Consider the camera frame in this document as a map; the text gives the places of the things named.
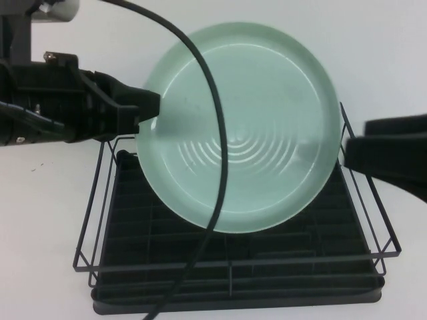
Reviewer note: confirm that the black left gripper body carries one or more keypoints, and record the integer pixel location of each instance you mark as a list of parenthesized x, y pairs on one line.
[(50, 90)]

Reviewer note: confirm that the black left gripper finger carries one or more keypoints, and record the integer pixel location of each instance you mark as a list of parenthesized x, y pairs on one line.
[(123, 121), (133, 98)]

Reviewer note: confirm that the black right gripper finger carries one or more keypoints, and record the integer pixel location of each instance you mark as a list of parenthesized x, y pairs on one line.
[(397, 124), (383, 163)]

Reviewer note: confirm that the pale green round plate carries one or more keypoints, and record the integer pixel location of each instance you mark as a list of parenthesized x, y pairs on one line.
[(267, 116)]

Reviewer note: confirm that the black plastic drip tray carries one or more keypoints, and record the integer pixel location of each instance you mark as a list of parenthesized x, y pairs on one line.
[(133, 226)]

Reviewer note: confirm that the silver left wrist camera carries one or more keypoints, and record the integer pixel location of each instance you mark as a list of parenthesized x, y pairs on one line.
[(56, 10)]

